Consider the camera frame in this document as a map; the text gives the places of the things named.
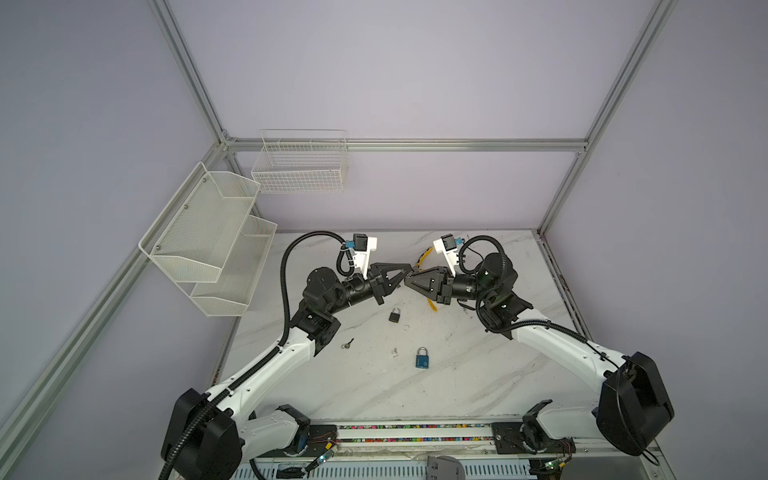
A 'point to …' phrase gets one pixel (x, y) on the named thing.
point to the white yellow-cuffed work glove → (430, 302)
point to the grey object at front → (444, 468)
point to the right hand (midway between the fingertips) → (407, 285)
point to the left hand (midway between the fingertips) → (410, 269)
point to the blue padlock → (422, 358)
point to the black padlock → (395, 315)
